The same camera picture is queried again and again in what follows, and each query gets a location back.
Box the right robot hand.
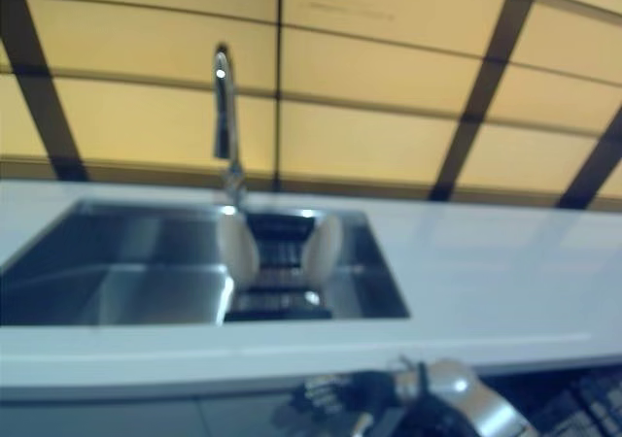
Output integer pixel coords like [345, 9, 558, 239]
[284, 368, 405, 437]

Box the cream ceramic plate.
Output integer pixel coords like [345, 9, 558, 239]
[217, 211, 260, 284]
[299, 213, 344, 288]

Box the black steel sink drying rack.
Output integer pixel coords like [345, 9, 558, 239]
[225, 211, 334, 323]

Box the glossy white cabinet front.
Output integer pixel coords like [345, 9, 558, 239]
[0, 387, 302, 437]

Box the stainless steel sink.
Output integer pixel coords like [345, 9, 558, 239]
[0, 197, 411, 327]

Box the chrome gooseneck faucet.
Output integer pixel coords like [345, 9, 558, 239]
[212, 43, 247, 215]

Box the wire dishwasher rack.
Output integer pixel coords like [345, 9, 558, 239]
[485, 368, 622, 437]

